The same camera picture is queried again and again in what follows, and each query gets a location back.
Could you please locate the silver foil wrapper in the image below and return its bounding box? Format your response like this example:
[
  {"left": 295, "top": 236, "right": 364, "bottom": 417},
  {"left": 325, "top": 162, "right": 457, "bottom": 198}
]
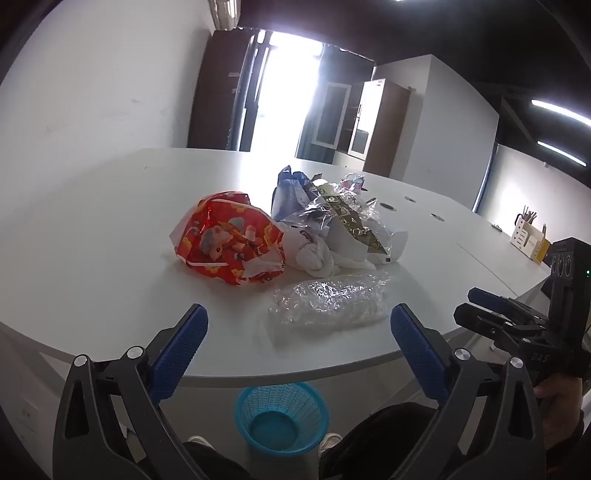
[{"left": 281, "top": 185, "right": 343, "bottom": 234}]

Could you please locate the person's leg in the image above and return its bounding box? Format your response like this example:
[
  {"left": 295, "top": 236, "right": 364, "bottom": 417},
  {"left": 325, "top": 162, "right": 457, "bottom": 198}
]
[
  {"left": 182, "top": 440, "right": 252, "bottom": 480},
  {"left": 318, "top": 401, "right": 462, "bottom": 480}
]

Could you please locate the person's right hand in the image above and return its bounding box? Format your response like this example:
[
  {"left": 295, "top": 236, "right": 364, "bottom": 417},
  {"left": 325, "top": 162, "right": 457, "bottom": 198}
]
[{"left": 534, "top": 373, "right": 585, "bottom": 435}]

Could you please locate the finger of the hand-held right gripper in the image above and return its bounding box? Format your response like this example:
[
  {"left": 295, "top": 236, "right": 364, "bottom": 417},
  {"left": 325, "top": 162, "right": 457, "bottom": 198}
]
[
  {"left": 468, "top": 287, "right": 550, "bottom": 324},
  {"left": 453, "top": 302, "right": 532, "bottom": 352}
]

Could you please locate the bright window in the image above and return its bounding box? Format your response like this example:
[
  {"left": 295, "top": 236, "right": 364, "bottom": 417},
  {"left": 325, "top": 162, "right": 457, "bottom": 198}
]
[{"left": 249, "top": 32, "right": 326, "bottom": 158}]

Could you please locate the person's right leg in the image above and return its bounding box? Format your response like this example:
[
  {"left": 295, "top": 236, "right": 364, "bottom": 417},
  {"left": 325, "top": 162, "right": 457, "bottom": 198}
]
[{"left": 318, "top": 401, "right": 462, "bottom": 480}]

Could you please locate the gold patterned snack packet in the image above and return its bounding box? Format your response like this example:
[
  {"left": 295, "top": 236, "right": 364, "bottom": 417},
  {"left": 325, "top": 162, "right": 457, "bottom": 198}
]
[{"left": 311, "top": 180, "right": 389, "bottom": 257}]

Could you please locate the wooden cabinet with glass doors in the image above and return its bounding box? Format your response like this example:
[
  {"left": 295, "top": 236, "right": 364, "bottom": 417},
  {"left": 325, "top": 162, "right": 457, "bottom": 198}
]
[{"left": 314, "top": 78, "right": 411, "bottom": 178}]

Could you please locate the red printed plastic bag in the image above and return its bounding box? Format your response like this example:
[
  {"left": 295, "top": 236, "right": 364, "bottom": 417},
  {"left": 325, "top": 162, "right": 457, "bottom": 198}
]
[{"left": 170, "top": 191, "right": 288, "bottom": 287}]

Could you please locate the white right shoe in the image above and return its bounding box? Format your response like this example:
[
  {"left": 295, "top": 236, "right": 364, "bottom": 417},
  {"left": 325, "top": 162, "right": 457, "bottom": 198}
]
[{"left": 318, "top": 432, "right": 343, "bottom": 457}]

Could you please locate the blue plastic bag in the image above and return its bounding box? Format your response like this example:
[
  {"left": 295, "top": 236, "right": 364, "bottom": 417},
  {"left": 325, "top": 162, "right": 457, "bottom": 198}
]
[{"left": 271, "top": 165, "right": 315, "bottom": 222}]

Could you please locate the clear printed plastic bag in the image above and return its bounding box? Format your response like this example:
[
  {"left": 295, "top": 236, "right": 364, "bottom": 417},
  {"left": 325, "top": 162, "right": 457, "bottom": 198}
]
[{"left": 339, "top": 172, "right": 393, "bottom": 232}]

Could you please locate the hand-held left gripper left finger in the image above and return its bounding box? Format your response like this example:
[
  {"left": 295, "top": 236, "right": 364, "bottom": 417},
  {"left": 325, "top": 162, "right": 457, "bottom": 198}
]
[{"left": 52, "top": 303, "right": 209, "bottom": 480}]

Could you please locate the dark brown tall cabinet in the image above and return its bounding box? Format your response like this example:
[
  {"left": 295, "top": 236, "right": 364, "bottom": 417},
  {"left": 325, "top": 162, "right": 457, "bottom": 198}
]
[{"left": 187, "top": 28, "right": 273, "bottom": 153}]

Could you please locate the blue plastic basket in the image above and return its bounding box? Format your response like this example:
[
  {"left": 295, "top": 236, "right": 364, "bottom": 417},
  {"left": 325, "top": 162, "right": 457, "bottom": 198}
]
[{"left": 235, "top": 382, "right": 329, "bottom": 456}]

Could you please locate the person's left leg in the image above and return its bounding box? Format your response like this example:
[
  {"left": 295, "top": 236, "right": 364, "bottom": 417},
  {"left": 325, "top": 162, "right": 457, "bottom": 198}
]
[{"left": 182, "top": 440, "right": 252, "bottom": 480}]

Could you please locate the white plastic container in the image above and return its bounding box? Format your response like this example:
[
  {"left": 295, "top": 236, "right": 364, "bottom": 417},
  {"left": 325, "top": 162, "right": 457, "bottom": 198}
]
[{"left": 329, "top": 222, "right": 409, "bottom": 267}]

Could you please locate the ceiling tube light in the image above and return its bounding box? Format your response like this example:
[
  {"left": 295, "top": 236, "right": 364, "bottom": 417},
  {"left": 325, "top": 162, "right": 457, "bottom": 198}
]
[
  {"left": 531, "top": 98, "right": 591, "bottom": 128},
  {"left": 537, "top": 140, "right": 588, "bottom": 168}
]

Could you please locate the white knotted plastic bag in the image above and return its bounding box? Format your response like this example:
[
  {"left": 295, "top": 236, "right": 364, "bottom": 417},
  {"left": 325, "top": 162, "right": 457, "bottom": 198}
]
[{"left": 277, "top": 224, "right": 377, "bottom": 278}]

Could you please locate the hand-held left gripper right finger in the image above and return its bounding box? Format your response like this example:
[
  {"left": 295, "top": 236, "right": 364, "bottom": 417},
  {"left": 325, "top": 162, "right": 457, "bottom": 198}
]
[{"left": 390, "top": 303, "right": 548, "bottom": 480}]

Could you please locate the white desk organizer with pens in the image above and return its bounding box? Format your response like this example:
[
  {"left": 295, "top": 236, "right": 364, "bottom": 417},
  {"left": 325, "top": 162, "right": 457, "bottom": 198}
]
[{"left": 510, "top": 205, "right": 552, "bottom": 262}]

